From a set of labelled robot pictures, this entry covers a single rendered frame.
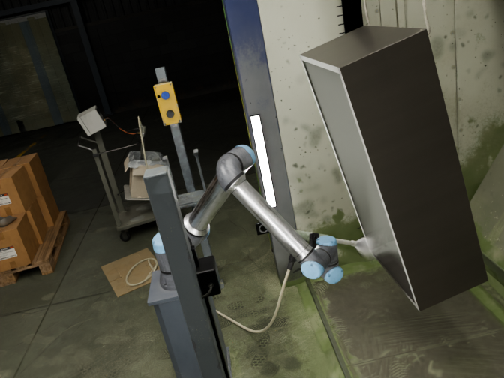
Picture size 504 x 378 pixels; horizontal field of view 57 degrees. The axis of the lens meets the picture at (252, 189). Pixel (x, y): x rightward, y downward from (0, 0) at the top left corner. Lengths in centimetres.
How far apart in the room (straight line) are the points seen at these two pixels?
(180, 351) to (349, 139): 143
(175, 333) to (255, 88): 147
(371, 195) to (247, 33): 117
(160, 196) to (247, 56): 197
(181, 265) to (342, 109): 162
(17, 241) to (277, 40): 290
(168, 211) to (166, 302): 152
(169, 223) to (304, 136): 209
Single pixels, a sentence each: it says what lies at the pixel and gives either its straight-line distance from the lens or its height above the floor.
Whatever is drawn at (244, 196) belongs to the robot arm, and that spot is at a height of 116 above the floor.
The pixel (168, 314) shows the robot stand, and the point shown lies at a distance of 250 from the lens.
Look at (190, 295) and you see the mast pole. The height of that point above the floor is 135.
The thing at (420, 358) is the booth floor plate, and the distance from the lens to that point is 274.
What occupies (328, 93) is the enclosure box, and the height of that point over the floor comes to 142.
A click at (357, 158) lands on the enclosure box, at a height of 104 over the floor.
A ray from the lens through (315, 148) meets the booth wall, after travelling 303.
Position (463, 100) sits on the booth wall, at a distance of 332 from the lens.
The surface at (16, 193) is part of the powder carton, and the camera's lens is 482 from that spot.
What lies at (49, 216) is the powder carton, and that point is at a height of 26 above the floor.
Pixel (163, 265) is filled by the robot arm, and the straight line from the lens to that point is 243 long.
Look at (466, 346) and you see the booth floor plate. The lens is 283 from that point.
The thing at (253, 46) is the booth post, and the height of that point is 167.
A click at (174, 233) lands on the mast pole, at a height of 151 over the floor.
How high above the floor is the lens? 192
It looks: 22 degrees down
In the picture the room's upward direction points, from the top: 12 degrees counter-clockwise
